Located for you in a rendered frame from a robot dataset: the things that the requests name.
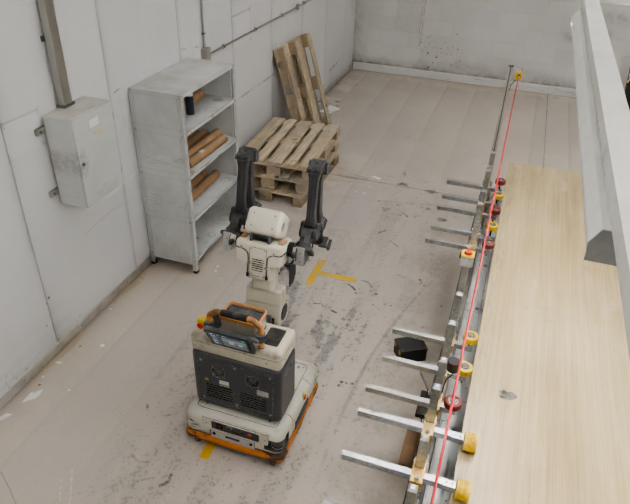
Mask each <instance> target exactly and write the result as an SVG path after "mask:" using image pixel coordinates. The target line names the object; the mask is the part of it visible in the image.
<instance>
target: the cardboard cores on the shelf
mask: <svg viewBox="0 0 630 504"><path fill-rule="evenodd" d="M203 98H204V92H203V91H202V90H201V89H197V90H196V91H194V92H193V99H194V103H196V102H198V101H199V100H201V99H203ZM227 141H228V137H227V135H225V134H222V132H221V130H220V129H215V130H213V131H212V132H211V133H209V131H208V130H207V129H206V128H204V129H202V130H200V131H199V129H197V130H195V131H194V132H193V133H191V134H190V135H188V136H187V143H188V154H189V165H190V169H191V168H193V167H194V166H195V165H197V164H198V163H199V162H201V161H202V160H203V159H205V158H206V157H207V156H209V155H210V154H211V153H212V152H214V151H215V150H216V149H218V148H219V147H220V146H222V145H223V144H224V143H226V142H227ZM219 176H220V172H219V171H218V170H213V171H212V172H211V173H210V174H209V175H208V174H207V172H206V171H204V169H203V170H202V171H201V172H200V173H199V174H197V175H196V176H195V177H194V178H193V179H192V180H191V187H192V199H193V202H194V201H195V200H196V199H197V198H198V197H199V196H200V195H201V194H202V193H203V192H204V191H205V190H206V189H207V188H208V187H209V186H210V185H211V184H212V183H213V182H214V181H215V180H216V179H217V178H218V177H219Z"/></svg>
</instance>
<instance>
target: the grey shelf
mask: <svg viewBox="0 0 630 504"><path fill-rule="evenodd" d="M230 69H231V79H230ZM232 76H233V77H232ZM197 89H201V90H202V91H203V92H204V98H203V99H201V100H199V101H198V102H196V103H194V111H195V114H194V115H187V114H186V109H185V110H184V99H183V98H184V97H186V96H188V95H189V94H191V93H193V92H194V91H196V90H197ZM231 91H232V98H231ZM128 95H129V102H130V109H131V116H132V123H133V130H134V137H135V145H136V152H137V159H138V166H139V173H140V180H141V188H142V195H143V202H144V209H145V216H146V223H147V230H148V238H149V245H150V252H151V259H152V261H151V263H152V264H156V263H157V262H158V260H156V259H155V257H160V258H164V259H168V260H173V261H177V262H181V263H186V264H190V265H192V264H193V273H195V274H198V273H199V265H198V260H199V259H200V258H201V257H202V256H203V254H204V253H205V251H206V250H207V249H208V248H209V247H210V246H211V245H213V244H214V243H215V242H216V241H217V240H218V239H219V238H220V237H221V235H222V234H221V233H220V231H221V229H222V230H226V228H227V227H228V226H229V225H230V221H229V216H230V213H231V207H232V206H235V204H236V194H237V175H238V165H237V164H236V163H237V159H235V166H234V156H235V155H236V154H237V152H238V141H237V117H236V93H235V70H234V63H227V62H219V61H212V60H204V59H196V58H189V57H187V58H185V59H183V60H181V61H179V62H177V63H175V64H173V65H171V66H170V67H168V68H166V69H164V70H162V71H160V72H158V73H156V74H154V75H152V76H150V77H148V78H146V79H144V80H142V81H140V82H138V83H136V84H134V85H133V86H131V87H128ZM233 97H234V98H233ZM176 99H177V102H176ZM178 99H179V100H178ZM179 107H180V108H179ZM177 108H178V113H177ZM232 113H233V122H232ZM234 117H235V118H234ZM234 119H235V120H234ZM234 121H235V122H234ZM204 128H206V129H207V130H208V131H209V133H211V132H212V131H213V130H215V129H220V130H221V132H222V134H225V135H227V137H228V141H227V142H226V143H224V144H223V145H222V146H220V147H219V148H218V149H216V150H215V151H214V152H212V153H211V154H210V155H209V156H207V157H206V158H205V159H203V160H202V161H201V162H199V163H198V164H197V165H195V166H194V167H193V168H191V169H190V165H189V154H188V143H187V136H188V135H190V134H191V133H193V132H194V131H195V130H197V129H199V131H200V130H202V129H204ZM233 135H234V137H233ZM180 139H181V144H180ZM182 141H183V142H182ZM183 146H184V147H183ZM181 150H182V154H181ZM183 151H184V152H183ZM184 158H185V159H184ZM187 158H188V159H187ZM182 160H183V164H182ZM236 165H237V166H236ZM236 167H237V168H236ZM203 169H204V171H206V172H207V174H208V175H209V174H210V173H211V172H212V171H213V170H218V171H219V172H220V176H219V177H218V178H217V179H216V180H215V181H214V182H213V183H212V184H211V185H210V186H209V187H208V188H207V189H206V190H205V191H204V192H203V193H202V194H201V195H200V196H199V197H198V198H197V199H196V200H195V201H194V202H193V199H192V187H191V180H192V179H193V178H194V177H195V176H196V175H197V174H199V173H200V172H201V171H202V170H203ZM184 181H185V185H184ZM186 182H187V183H186ZM235 182H236V187H235ZM187 189H188V190H187ZM185 191H186V195H185ZM187 191H188V192H187ZM188 200H189V201H188ZM186 202H187V206H186ZM191 202H192V203H191ZM148 207H149V209H148ZM194 263H195V264H194ZM194 265H195V266H194ZM194 267H195V268H194Z"/></svg>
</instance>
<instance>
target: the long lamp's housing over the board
mask: <svg viewBox="0 0 630 504"><path fill-rule="evenodd" d="M571 21H572V22H571V26H572V36H573V52H574V68H575V83H576V99H577V115H578V130H579V146H580V162H581V177H582V193H583V209H584V224H585V240H586V252H585V255H584V260H586V261H592V262H597V263H602V264H607V265H613V266H617V265H616V257H615V250H614V243H613V236H612V228H611V221H610V214H609V206H608V199H607V192H606V185H605V177H604V170H603V163H602V156H601V148H600V141H599V134H598V126H597V119H596V112H595V105H594V97H593V90H592V83H591V76H590V68H589V61H588V54H587V46H586V39H585V32H584V25H583V17H582V10H578V11H577V12H576V13H575V14H574V15H573V16H572V20H571Z"/></svg>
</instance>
